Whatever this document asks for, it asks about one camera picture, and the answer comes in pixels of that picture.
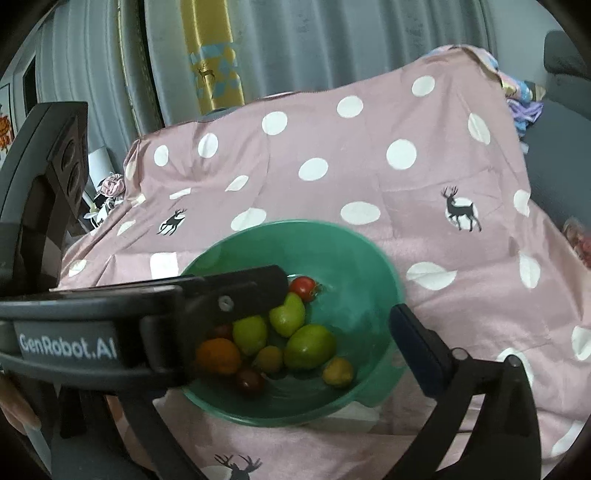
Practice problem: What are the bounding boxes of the green plastic bowl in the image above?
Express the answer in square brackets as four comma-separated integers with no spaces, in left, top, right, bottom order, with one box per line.
[178,220,407,426]

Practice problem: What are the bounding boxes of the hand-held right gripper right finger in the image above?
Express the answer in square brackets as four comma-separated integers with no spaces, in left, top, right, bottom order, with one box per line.
[385,302,542,480]

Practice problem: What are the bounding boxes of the red cherry tomato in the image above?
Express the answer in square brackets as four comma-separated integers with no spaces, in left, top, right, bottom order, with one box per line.
[235,368,266,395]
[289,276,321,303]

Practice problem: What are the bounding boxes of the white box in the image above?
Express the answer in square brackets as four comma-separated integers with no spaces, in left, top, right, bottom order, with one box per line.
[88,148,114,195]

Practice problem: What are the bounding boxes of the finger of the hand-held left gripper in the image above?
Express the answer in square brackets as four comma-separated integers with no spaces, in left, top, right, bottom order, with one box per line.
[142,264,289,383]

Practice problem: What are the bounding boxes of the orange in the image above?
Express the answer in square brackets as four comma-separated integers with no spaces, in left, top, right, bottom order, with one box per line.
[196,338,242,374]

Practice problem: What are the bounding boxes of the pink polka-dot deer blanket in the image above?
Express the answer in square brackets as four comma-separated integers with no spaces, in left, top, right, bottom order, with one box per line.
[55,44,591,480]

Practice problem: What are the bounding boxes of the clear dried snack packet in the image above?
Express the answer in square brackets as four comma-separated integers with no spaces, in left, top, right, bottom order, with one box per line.
[562,217,591,271]

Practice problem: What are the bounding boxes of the yellow patterned curtain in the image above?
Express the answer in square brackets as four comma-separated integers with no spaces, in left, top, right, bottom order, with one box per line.
[180,0,245,114]

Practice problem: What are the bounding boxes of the orange wall picture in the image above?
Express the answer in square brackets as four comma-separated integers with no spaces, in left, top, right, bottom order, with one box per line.
[0,104,19,155]

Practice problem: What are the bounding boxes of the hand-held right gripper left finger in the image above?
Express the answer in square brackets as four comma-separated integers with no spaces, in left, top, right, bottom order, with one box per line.
[50,383,206,480]

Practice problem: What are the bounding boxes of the grey curtain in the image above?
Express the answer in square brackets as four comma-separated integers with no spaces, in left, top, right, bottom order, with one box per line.
[34,0,499,158]

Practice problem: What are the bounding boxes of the person's left hand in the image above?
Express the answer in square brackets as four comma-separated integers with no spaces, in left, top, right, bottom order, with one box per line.
[0,371,40,437]

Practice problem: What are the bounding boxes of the pink crumpled cloth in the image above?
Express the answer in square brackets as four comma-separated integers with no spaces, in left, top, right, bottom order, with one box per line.
[102,173,127,197]

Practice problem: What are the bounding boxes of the tan longan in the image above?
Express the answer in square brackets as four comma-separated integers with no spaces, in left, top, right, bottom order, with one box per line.
[253,346,284,374]
[322,357,355,387]

